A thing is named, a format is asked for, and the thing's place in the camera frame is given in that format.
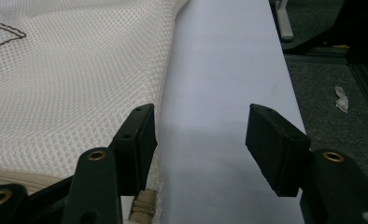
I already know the crumpled white scrap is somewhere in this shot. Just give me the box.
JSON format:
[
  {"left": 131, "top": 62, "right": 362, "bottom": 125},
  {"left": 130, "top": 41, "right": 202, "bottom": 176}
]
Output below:
[{"left": 333, "top": 85, "right": 350, "bottom": 114}]

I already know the white mesh laundry bag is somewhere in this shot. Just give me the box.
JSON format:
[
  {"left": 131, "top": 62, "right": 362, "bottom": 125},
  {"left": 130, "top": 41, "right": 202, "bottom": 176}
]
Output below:
[{"left": 0, "top": 0, "right": 190, "bottom": 224}]

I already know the white stand foot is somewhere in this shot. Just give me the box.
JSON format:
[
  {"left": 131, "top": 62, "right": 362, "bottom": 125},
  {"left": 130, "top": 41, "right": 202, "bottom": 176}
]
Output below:
[{"left": 274, "top": 0, "right": 295, "bottom": 42}]

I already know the black stand base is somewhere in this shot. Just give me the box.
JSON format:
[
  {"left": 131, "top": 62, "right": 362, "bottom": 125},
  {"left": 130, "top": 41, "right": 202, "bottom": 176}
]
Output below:
[{"left": 284, "top": 0, "right": 368, "bottom": 64}]

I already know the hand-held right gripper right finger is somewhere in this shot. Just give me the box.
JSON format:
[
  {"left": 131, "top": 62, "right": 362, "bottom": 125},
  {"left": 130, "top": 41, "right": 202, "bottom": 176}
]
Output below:
[{"left": 245, "top": 103, "right": 313, "bottom": 198}]

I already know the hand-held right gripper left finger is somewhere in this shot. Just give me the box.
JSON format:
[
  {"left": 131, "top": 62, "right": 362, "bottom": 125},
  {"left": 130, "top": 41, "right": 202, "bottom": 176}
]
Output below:
[{"left": 109, "top": 104, "right": 159, "bottom": 197}]

